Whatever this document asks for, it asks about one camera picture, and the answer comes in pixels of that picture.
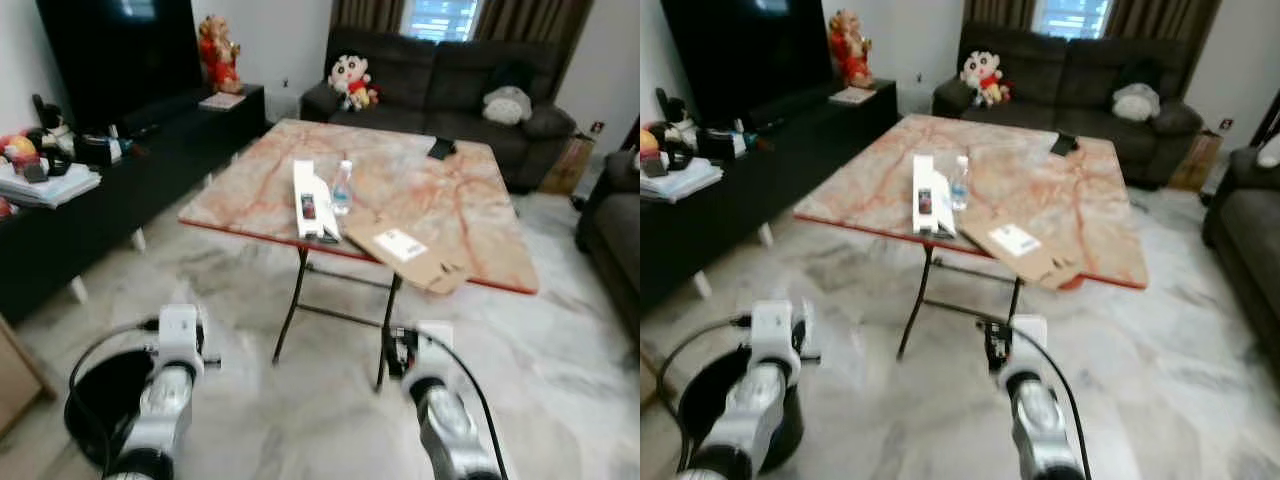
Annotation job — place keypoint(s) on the long black TV cabinet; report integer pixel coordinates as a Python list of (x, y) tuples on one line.
[(100, 210), (720, 230)]

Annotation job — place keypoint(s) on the clear plastic water bottle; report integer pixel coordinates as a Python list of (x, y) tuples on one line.
[(342, 190), (960, 185)]

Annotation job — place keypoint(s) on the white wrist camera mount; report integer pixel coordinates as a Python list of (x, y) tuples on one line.
[(775, 325), (437, 340), (1030, 335), (180, 330)]

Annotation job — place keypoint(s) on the large black television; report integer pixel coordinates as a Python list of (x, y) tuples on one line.
[(750, 60), (120, 60)]

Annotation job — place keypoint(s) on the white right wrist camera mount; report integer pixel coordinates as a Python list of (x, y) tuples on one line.
[(437, 340), (1030, 335)]

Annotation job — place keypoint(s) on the small black box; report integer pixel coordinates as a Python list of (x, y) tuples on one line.
[(97, 150), (720, 145)]

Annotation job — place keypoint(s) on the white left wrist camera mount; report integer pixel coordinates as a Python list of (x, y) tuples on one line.
[(775, 325), (180, 330)]

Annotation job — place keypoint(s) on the light wooden furniture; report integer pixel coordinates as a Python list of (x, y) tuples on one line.
[(15, 380)]

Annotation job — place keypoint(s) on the marble top folding table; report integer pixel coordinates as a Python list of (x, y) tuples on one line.
[(450, 200), (1080, 200)]

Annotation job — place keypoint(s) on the flat brown cardboard mailer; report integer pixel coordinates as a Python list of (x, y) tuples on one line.
[(1050, 265), (440, 270)]

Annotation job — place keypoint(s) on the flat white book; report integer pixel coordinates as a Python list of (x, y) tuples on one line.
[(852, 96), (222, 101)]

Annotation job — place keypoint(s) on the red gold statue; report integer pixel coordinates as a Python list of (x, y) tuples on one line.
[(218, 60), (850, 55)]

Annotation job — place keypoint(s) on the brown curtain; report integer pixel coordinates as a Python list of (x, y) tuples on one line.
[(1170, 22), (995, 10), (540, 25), (365, 12)]

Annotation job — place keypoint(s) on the bright window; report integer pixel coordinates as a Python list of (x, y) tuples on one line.
[(1070, 16), (440, 18)]

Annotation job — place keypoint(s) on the long white carton box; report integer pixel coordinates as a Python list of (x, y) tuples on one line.
[(305, 190), (922, 185)]

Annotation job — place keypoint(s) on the grey round plush cushion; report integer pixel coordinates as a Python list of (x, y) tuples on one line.
[(506, 106), (1136, 102)]

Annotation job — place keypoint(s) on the small black flat object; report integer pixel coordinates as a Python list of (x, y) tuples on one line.
[(1064, 145), (441, 149)]

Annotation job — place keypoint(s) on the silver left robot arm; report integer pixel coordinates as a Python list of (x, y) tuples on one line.
[(165, 410), (745, 410)]

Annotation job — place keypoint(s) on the brown cardboard box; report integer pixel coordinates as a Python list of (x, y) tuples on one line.
[(1195, 160), (568, 165)]

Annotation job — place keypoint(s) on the stack of white papers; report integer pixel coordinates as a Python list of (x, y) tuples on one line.
[(60, 185), (690, 180)]

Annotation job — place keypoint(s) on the dark brown fabric sofa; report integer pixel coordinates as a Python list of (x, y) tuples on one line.
[(1080, 75), (450, 80)]

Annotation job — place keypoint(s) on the orange round toy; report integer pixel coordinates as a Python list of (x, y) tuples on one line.
[(650, 148), (18, 152)]

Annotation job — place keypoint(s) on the dark fabric armchair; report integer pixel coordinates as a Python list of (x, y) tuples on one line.
[(610, 230), (1250, 220)]

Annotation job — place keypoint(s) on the cartoon boy plush doll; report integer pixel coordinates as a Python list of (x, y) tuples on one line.
[(350, 78), (985, 75)]

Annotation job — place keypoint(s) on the black round rubbish bin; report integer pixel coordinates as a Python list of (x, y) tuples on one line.
[(700, 400), (100, 400)]

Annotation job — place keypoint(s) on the black upright desk gadget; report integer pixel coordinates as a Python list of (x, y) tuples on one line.
[(675, 130), (50, 135)]

